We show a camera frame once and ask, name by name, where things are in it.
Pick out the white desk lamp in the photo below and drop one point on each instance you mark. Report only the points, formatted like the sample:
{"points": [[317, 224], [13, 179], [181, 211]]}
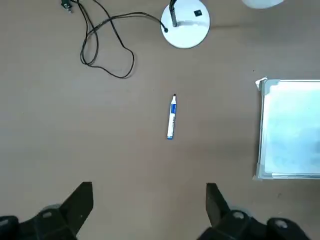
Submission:
{"points": [[187, 35]]}

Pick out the blue and white marker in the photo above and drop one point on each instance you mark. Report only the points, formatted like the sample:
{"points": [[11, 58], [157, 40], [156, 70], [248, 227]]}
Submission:
{"points": [[172, 120]]}

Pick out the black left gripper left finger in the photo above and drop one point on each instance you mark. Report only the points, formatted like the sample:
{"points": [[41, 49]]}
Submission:
{"points": [[62, 220]]}

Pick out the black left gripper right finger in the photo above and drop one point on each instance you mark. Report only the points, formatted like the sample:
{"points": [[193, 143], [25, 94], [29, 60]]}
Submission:
{"points": [[232, 222]]}

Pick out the silver framed whiteboard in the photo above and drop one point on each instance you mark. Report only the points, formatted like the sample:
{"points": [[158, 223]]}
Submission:
{"points": [[292, 130]]}

